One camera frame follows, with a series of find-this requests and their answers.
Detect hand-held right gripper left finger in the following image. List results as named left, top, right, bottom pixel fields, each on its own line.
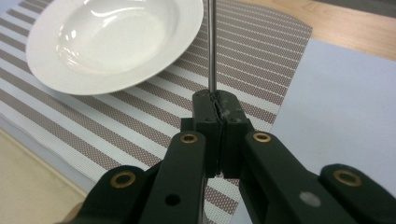
left=180, top=89, right=224, bottom=178

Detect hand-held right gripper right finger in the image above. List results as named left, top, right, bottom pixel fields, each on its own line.
left=216, top=90, right=255, bottom=179

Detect steel fork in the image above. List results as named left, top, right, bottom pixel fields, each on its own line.
left=207, top=0, right=218, bottom=94

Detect white deep plate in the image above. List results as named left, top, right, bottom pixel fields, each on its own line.
left=25, top=0, right=205, bottom=96

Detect beige plastic tray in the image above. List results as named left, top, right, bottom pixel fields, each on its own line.
left=0, top=127, right=88, bottom=224

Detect striped woven placemat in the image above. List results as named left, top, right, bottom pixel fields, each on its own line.
left=0, top=0, right=313, bottom=224

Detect white table cover sheet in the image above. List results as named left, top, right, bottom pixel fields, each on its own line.
left=0, top=0, right=396, bottom=224

